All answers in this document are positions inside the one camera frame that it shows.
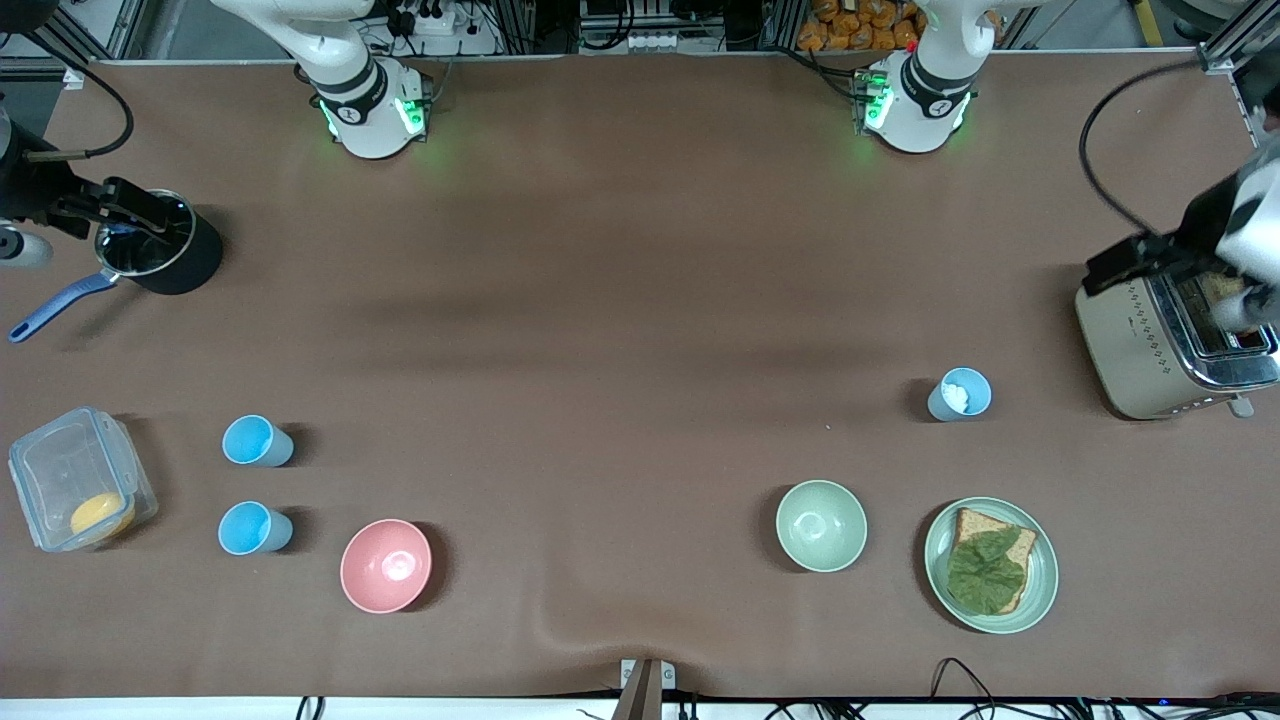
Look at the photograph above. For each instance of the metal table clamp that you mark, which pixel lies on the metal table clamp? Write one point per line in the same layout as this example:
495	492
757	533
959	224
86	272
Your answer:
648	690

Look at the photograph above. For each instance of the yellow round food piece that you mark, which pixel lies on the yellow round food piece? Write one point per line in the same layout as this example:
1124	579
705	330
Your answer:
100	515

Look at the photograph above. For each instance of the pale green plate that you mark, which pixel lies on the pale green plate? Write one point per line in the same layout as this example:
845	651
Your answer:
1042	590

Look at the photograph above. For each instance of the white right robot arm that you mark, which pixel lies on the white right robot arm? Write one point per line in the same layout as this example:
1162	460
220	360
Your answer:
370	120

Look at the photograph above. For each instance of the orange snack bags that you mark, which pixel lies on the orange snack bags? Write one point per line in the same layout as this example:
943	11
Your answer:
850	25

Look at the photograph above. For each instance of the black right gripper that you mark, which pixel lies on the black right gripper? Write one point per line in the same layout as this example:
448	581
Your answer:
32	188

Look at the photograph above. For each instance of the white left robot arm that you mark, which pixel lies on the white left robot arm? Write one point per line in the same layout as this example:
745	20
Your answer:
920	110

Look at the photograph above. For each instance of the green lettuce leaf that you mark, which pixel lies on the green lettuce leaf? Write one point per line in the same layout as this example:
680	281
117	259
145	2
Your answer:
985	575

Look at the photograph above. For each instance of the blue plastic cup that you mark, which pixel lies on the blue plastic cup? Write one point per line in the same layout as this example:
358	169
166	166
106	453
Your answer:
248	440
245	528

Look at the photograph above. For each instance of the clear plastic lidded container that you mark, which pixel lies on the clear plastic lidded container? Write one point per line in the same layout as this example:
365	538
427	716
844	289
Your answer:
55	465

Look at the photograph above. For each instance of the white power strip with plugs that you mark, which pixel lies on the white power strip with plugs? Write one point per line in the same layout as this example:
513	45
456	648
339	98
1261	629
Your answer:
440	20

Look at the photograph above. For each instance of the white socket strip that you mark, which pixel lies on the white socket strip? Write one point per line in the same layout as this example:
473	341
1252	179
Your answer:
650	42

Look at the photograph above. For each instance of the aluminium frame post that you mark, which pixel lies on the aluminium frame post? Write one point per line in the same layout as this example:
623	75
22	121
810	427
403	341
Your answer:
1235	45

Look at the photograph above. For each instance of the blue cup with white filling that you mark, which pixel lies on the blue cup with white filling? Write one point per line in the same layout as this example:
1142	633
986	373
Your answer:
982	392

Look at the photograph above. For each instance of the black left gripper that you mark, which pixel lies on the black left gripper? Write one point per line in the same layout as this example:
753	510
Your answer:
1203	223

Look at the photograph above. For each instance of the pink bowl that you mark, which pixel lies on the pink bowl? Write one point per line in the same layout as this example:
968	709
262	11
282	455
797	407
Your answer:
385	565

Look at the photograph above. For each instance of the brown toast slice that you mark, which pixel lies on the brown toast slice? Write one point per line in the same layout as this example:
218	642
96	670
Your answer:
1222	287

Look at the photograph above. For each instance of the beige and chrome toaster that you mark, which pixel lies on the beige and chrome toaster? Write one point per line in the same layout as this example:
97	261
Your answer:
1130	350

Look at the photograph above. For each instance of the white crumpled filling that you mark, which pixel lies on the white crumpled filling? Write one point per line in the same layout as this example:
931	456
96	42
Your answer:
956	397

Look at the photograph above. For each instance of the brown bread slice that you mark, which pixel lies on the brown bread slice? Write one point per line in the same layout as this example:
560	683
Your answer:
970	524

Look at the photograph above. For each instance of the pale green bowl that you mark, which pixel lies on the pale green bowl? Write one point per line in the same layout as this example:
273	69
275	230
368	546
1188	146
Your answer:
820	525

